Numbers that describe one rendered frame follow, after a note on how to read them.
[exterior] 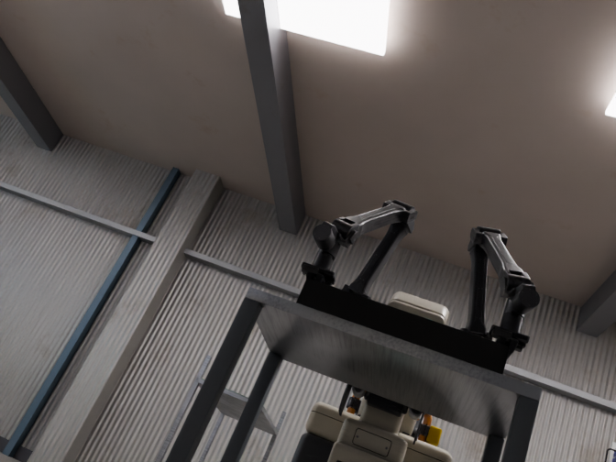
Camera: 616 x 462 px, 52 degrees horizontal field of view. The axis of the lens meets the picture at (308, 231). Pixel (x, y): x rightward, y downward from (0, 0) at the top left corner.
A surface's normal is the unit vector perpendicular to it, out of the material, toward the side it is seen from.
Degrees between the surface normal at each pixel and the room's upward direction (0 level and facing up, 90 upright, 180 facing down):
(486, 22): 180
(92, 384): 90
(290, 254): 90
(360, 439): 98
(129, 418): 90
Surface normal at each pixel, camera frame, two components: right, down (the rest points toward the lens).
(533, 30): -0.38, 0.83
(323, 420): -0.09, -0.48
